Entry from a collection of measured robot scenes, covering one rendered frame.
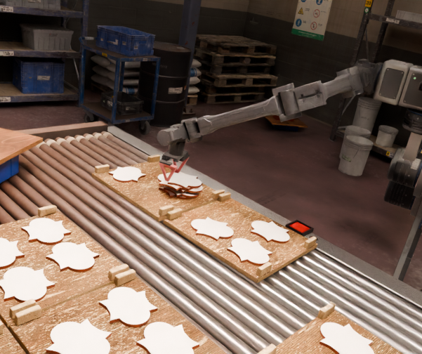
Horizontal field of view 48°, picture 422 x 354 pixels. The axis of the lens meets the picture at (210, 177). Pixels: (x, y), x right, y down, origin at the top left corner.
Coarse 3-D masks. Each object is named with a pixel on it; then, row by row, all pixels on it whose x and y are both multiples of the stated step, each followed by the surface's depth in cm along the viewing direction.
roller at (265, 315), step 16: (48, 160) 195; (96, 192) 175; (112, 208) 168; (144, 224) 159; (160, 240) 152; (176, 256) 147; (208, 272) 140; (224, 288) 135; (240, 304) 131; (256, 304) 129; (272, 320) 125; (288, 336) 121
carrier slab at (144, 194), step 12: (144, 168) 199; (156, 168) 201; (168, 168) 203; (108, 180) 182; (144, 180) 188; (156, 180) 190; (120, 192) 175; (132, 192) 176; (144, 192) 177; (156, 192) 179; (204, 192) 186; (144, 204) 169; (156, 204) 170; (168, 204) 172; (180, 204) 173; (192, 204) 175; (204, 204) 178; (156, 216) 162
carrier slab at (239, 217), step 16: (208, 208) 174; (224, 208) 176; (240, 208) 178; (176, 224) 159; (240, 224) 167; (192, 240) 153; (208, 240) 153; (224, 240) 155; (256, 240) 158; (304, 240) 163; (224, 256) 146; (272, 256) 150; (288, 256) 152; (240, 272) 142; (272, 272) 144
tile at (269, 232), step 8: (256, 224) 167; (264, 224) 167; (272, 224) 168; (256, 232) 161; (264, 232) 162; (272, 232) 163; (280, 232) 164; (272, 240) 159; (280, 240) 159; (288, 240) 160
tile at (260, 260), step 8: (232, 240) 154; (240, 240) 154; (248, 240) 155; (232, 248) 149; (240, 248) 150; (248, 248) 151; (256, 248) 152; (240, 256) 145; (248, 256) 146; (256, 256) 147; (264, 256) 148; (256, 264) 144
